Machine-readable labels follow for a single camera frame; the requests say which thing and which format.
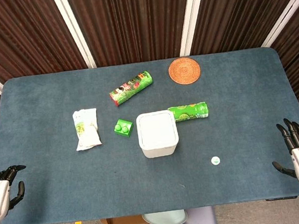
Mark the white square bin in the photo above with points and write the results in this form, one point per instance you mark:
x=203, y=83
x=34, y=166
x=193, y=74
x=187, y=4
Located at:
x=157, y=130

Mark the small white round cap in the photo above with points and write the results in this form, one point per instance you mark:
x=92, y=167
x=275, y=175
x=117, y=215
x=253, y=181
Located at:
x=215, y=160

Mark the green lime chip can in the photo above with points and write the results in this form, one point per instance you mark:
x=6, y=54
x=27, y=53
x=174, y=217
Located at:
x=190, y=112

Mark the green red floral chip can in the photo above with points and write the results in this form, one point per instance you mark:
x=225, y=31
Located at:
x=132, y=88

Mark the black desk control panel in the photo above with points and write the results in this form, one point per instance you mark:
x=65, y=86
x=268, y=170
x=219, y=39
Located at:
x=281, y=198

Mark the blue-grey felt table mat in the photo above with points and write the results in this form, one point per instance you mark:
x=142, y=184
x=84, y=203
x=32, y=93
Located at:
x=92, y=183

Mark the white snack bag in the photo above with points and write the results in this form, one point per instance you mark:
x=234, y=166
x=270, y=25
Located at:
x=86, y=130

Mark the small pale thread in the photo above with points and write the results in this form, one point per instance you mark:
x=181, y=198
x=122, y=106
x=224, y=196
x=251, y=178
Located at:
x=182, y=186

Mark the green toy building brick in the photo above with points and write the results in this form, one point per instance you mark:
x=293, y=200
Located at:
x=123, y=128

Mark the pale green round plate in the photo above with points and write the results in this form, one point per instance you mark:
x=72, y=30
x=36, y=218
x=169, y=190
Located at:
x=165, y=218

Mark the round woven rattan coaster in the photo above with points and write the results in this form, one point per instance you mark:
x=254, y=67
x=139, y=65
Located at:
x=184, y=71

